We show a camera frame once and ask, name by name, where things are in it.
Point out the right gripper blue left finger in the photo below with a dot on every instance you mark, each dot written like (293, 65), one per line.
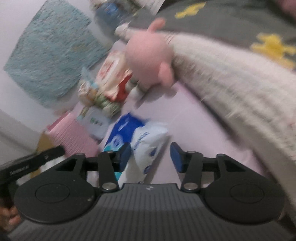
(109, 163)

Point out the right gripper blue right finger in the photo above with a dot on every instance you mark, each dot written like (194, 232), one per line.
(191, 164)

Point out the white yogurt cup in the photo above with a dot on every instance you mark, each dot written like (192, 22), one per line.
(95, 121)

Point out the blue white tissue pack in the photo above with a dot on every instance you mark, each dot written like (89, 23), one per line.
(146, 139)

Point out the clear snack bag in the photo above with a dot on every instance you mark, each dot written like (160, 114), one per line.
(90, 95)

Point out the red wet wipes pack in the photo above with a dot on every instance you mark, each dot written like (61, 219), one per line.
(113, 76)

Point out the pink plush pig toy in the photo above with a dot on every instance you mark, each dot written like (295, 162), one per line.
(150, 57)

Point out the person's left hand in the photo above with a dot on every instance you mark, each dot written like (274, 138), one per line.
(9, 218)

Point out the pink play mat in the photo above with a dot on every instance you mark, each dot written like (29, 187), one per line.
(191, 125)

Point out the brown cardboard box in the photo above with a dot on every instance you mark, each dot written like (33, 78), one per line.
(44, 143)

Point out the pink foam pad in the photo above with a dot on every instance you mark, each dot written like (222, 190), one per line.
(66, 131)

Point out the white knitted blanket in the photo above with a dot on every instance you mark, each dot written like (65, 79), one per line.
(253, 95)

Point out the blue water jug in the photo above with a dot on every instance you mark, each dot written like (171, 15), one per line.
(115, 11)

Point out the grey bedsheet yellow flowers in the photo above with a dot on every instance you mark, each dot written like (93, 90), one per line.
(258, 28)

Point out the teal patterned wall cloth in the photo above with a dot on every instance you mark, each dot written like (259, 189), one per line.
(51, 52)

